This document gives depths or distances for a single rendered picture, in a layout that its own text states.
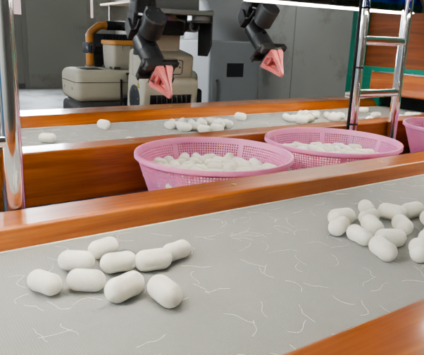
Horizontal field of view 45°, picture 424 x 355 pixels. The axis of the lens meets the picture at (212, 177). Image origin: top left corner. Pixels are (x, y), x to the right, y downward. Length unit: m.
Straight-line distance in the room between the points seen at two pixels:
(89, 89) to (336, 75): 2.88
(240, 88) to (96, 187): 4.20
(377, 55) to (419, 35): 0.17
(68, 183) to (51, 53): 8.48
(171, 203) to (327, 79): 4.12
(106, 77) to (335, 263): 1.68
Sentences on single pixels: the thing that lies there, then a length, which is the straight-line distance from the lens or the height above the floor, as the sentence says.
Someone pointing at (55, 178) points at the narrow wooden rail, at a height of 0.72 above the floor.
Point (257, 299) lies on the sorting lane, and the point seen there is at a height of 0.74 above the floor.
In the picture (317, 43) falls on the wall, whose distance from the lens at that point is 4.81.
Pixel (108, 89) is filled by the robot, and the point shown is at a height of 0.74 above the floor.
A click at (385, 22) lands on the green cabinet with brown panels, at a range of 1.94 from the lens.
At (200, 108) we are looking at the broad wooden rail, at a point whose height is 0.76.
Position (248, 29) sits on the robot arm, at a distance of 1.63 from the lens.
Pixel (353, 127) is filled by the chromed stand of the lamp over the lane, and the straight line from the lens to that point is 1.25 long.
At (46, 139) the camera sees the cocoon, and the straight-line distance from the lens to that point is 1.07.
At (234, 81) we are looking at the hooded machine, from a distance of 5.03.
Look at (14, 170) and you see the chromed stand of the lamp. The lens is 0.60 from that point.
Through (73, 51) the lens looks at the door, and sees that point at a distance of 9.45.
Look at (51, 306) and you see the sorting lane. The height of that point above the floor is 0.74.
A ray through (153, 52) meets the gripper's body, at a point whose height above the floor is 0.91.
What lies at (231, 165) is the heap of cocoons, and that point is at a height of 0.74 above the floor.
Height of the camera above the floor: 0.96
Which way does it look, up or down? 15 degrees down
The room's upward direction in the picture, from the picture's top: 2 degrees clockwise
